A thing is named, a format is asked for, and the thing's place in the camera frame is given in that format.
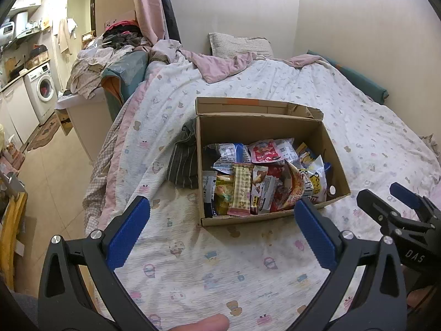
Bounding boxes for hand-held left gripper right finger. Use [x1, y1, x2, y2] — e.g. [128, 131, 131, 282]
[294, 196, 409, 331]

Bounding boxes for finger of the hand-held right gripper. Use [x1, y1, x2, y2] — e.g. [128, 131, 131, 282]
[356, 189, 400, 235]
[389, 182, 441, 225]

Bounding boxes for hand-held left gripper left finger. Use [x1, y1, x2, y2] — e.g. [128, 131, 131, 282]
[37, 195, 157, 331]

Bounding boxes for white yellow snack packet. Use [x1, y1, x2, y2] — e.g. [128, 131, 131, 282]
[298, 154, 327, 203]

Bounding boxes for orange snack bag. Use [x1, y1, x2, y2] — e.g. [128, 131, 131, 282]
[284, 161, 307, 205]

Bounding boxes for brown white snack packet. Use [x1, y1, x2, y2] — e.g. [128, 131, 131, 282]
[250, 165, 278, 214]

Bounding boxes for blue yellow snack packet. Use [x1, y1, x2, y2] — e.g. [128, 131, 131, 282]
[296, 142, 333, 171]

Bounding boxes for beige wafer packet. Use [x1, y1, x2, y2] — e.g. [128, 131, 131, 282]
[227, 164, 254, 217]

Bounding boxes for pink red snack packet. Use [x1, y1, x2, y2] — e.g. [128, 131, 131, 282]
[248, 139, 288, 164]

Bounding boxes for blue white snack packet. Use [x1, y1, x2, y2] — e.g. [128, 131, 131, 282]
[212, 143, 249, 175]

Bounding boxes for brown cardboard box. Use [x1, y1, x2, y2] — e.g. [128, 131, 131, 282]
[195, 97, 351, 227]

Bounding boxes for person's left hand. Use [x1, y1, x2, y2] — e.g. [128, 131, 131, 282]
[165, 314, 230, 331]

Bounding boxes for dark striped cloth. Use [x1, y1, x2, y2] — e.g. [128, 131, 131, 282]
[168, 121, 200, 189]

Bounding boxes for white printed blanket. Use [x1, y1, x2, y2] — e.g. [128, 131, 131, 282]
[83, 57, 441, 331]

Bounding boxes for wooden chair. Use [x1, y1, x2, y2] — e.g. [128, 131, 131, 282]
[0, 172, 28, 290]

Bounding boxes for white storage chest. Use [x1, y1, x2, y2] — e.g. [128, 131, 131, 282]
[55, 88, 116, 162]

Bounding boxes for teal cushion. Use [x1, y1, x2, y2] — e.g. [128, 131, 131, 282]
[306, 49, 390, 106]

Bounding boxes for brown floor mat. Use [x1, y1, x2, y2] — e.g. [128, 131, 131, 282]
[28, 114, 61, 150]

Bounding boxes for teal orange pillow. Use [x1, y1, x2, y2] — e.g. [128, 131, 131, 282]
[101, 51, 149, 118]

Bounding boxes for white kitchen cabinet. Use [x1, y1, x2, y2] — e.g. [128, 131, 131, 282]
[0, 75, 40, 147]

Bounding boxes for white washing machine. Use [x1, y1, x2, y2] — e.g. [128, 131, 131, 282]
[23, 60, 58, 125]

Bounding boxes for beige crumpled cloth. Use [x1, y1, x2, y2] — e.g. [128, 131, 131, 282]
[67, 45, 133, 99]

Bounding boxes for pink blanket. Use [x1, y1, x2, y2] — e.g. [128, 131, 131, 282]
[179, 49, 326, 84]

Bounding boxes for pile of dark clothes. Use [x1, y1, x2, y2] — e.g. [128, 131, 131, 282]
[101, 21, 145, 47]

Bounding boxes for beige hanging towel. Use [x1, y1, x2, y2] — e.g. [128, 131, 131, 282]
[57, 17, 78, 54]

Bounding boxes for beige pillow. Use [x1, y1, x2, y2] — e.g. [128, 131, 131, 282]
[208, 33, 274, 59]

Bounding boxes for dark upright mattress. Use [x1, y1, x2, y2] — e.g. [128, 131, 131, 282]
[157, 0, 181, 44]

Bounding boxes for pink hanging sheet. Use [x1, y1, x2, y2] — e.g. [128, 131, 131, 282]
[134, 0, 169, 47]

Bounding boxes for white rice cooker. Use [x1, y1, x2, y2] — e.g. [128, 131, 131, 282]
[0, 21, 16, 40]

